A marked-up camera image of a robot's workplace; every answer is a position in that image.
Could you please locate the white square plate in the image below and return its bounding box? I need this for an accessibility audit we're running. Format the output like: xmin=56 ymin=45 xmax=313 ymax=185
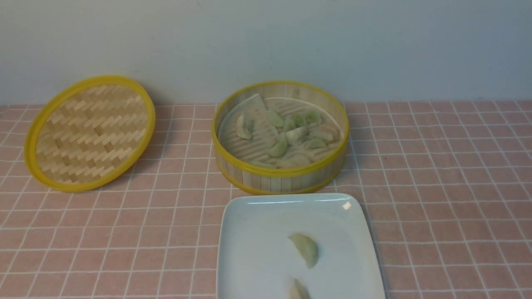
xmin=216 ymin=193 xmax=386 ymax=299

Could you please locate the pale dumpling far left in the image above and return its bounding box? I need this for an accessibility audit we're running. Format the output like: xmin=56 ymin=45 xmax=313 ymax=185
xmin=235 ymin=113 xmax=254 ymax=140

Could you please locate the pale dumpling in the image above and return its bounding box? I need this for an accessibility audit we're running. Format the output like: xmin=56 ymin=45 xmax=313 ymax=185
xmin=235 ymin=113 xmax=254 ymax=140
xmin=308 ymin=123 xmax=340 ymax=142

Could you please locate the white steamer liner paper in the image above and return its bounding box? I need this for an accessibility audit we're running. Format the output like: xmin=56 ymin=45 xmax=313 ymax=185
xmin=218 ymin=93 xmax=344 ymax=169

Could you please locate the yellow rimmed bamboo steamer basket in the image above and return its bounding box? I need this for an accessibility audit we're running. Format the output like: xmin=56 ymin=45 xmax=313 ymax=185
xmin=212 ymin=80 xmax=349 ymax=195

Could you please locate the pale dumpling far right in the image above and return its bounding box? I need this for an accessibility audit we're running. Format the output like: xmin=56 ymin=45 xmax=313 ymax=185
xmin=308 ymin=123 xmax=340 ymax=142

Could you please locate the yellow rimmed bamboo steamer lid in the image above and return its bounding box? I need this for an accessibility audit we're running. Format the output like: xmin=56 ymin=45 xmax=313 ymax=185
xmin=24 ymin=76 xmax=156 ymax=193

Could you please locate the pink checked tablecloth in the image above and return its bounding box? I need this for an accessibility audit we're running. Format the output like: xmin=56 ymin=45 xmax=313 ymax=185
xmin=0 ymin=101 xmax=532 ymax=299

